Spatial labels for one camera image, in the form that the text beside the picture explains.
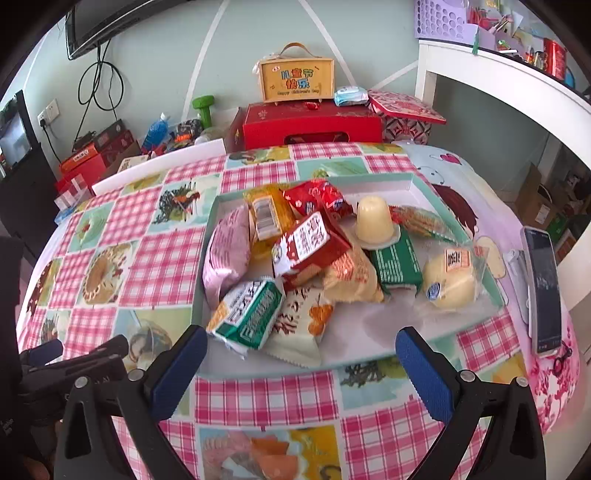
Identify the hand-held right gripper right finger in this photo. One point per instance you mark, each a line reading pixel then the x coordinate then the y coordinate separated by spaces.
pixel 422 369

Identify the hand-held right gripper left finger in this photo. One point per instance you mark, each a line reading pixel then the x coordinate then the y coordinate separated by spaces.
pixel 182 369

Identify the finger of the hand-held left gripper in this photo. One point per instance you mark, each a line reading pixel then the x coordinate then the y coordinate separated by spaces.
pixel 111 351
pixel 41 354

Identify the teal rimmed white box tray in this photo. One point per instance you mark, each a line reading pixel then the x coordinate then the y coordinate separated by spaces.
pixel 369 332

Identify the yellow bun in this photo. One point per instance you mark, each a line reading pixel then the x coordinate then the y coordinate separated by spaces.
pixel 450 286

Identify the dark green snack packet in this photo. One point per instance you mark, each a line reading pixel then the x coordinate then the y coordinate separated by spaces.
pixel 397 263

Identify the pale yellow cracker packet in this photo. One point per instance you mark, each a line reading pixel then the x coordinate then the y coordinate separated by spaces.
pixel 351 277

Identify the white orange printed snack packet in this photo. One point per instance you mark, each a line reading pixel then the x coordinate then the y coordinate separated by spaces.
pixel 300 332

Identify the pink snack packet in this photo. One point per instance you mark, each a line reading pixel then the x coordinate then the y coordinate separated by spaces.
pixel 226 249

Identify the thin red snack packet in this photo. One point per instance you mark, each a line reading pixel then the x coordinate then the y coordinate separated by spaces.
pixel 425 221

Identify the yellow jelly cup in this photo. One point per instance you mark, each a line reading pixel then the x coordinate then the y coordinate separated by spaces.
pixel 376 221

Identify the red white patterned snack packet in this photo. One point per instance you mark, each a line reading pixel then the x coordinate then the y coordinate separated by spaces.
pixel 309 249

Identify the orange yellow snack packet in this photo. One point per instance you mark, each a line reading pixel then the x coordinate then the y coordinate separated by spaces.
pixel 268 217

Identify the light blue packet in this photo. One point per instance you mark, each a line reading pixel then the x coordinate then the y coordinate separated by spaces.
pixel 62 217

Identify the white smartphone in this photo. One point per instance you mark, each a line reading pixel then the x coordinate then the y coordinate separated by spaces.
pixel 545 290

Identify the black cabinet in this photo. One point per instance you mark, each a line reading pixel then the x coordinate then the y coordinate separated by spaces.
pixel 23 203

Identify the clear acrylic box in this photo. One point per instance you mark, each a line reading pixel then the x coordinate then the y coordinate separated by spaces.
pixel 71 191

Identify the small yellow card box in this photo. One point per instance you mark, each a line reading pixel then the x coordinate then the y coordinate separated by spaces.
pixel 131 162

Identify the orange red box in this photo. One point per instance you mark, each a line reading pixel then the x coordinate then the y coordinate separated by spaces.
pixel 85 161

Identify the cartoon printed bed sheet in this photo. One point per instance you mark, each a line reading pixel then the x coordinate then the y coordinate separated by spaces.
pixel 461 175

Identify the brown cardboard box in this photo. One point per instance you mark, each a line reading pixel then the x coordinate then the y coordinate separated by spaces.
pixel 535 203

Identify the small black monitor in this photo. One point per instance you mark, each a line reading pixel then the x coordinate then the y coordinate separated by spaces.
pixel 14 138

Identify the blue liquid bottle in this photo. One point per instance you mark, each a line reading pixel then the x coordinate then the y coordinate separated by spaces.
pixel 156 131

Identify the brown carton flap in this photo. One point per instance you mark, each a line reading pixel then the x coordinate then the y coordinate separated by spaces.
pixel 234 129

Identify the red patterned lidded box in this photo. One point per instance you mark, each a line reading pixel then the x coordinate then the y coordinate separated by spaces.
pixel 406 113

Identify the green dumbbell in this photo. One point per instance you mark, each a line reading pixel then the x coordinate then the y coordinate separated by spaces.
pixel 203 108

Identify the large red gift box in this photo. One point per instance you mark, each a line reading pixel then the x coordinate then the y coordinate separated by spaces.
pixel 314 122

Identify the blue wet wipes pack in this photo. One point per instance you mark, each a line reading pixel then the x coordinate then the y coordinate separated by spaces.
pixel 351 94

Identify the small red candy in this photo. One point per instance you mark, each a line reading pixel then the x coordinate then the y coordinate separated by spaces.
pixel 313 106

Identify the white desk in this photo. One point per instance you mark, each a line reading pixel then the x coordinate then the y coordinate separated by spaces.
pixel 498 74

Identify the red tin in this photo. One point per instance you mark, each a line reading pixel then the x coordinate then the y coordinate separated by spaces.
pixel 554 57

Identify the pile of colourful desk trinkets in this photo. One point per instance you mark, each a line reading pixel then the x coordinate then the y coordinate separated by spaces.
pixel 508 32

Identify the purple perforated basket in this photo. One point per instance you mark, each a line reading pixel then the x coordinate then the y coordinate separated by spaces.
pixel 443 18

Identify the white wall socket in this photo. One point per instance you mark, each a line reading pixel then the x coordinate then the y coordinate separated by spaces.
pixel 48 113

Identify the black wall television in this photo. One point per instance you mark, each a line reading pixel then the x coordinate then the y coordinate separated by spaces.
pixel 92 23

